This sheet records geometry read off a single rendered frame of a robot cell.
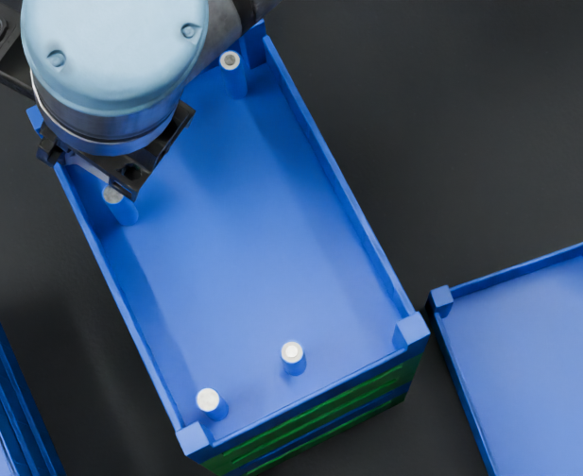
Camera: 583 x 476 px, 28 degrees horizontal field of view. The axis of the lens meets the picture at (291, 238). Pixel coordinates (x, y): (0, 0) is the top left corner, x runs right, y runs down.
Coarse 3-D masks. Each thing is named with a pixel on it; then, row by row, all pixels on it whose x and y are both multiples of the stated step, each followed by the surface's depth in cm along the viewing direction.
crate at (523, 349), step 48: (480, 288) 127; (528, 288) 128; (576, 288) 127; (480, 336) 126; (528, 336) 126; (576, 336) 126; (480, 384) 125; (528, 384) 125; (576, 384) 125; (480, 432) 119; (528, 432) 124; (576, 432) 124
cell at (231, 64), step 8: (224, 56) 95; (232, 56) 94; (240, 56) 95; (224, 64) 94; (232, 64) 94; (240, 64) 94; (224, 72) 95; (232, 72) 95; (240, 72) 95; (224, 80) 97; (232, 80) 96; (240, 80) 97; (232, 88) 98; (240, 88) 98; (232, 96) 100; (240, 96) 100
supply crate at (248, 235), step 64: (256, 64) 101; (192, 128) 100; (256, 128) 100; (192, 192) 98; (256, 192) 98; (320, 192) 98; (128, 256) 97; (192, 256) 97; (256, 256) 97; (320, 256) 97; (384, 256) 91; (128, 320) 91; (192, 320) 96; (256, 320) 95; (320, 320) 95; (384, 320) 95; (192, 384) 94; (256, 384) 94; (320, 384) 94; (192, 448) 85
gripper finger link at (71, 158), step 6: (66, 156) 87; (72, 156) 89; (78, 156) 88; (66, 162) 90; (72, 162) 91; (78, 162) 91; (84, 162) 89; (84, 168) 91; (90, 168) 90; (96, 168) 88; (96, 174) 90; (102, 174) 89; (108, 180) 90; (114, 180) 89
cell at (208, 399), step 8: (200, 392) 88; (208, 392) 88; (216, 392) 88; (200, 400) 87; (208, 400) 87; (216, 400) 87; (224, 400) 91; (200, 408) 87; (208, 408) 87; (216, 408) 88; (224, 408) 91; (208, 416) 92; (216, 416) 91; (224, 416) 93
